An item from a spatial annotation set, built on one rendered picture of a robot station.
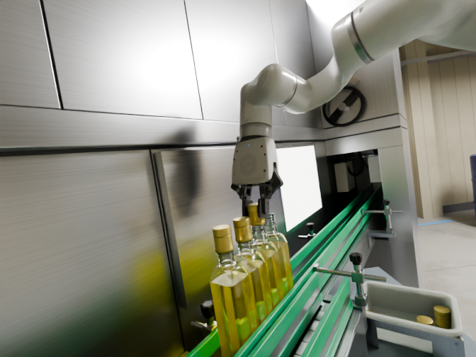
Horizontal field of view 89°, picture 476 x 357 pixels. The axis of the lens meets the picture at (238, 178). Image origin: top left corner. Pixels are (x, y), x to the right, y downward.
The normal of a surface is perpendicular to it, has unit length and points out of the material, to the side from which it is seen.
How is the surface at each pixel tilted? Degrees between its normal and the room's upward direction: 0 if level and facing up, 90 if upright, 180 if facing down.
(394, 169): 90
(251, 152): 74
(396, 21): 119
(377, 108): 90
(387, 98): 90
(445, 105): 90
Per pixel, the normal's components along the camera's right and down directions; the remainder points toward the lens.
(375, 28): -0.58, 0.50
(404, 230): -0.60, 0.14
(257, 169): -0.59, -0.14
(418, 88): -0.03, 0.06
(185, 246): 0.79, -0.08
